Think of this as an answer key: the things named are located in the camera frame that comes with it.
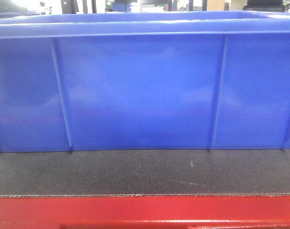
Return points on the blue plastic bin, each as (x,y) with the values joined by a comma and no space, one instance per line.
(172,80)

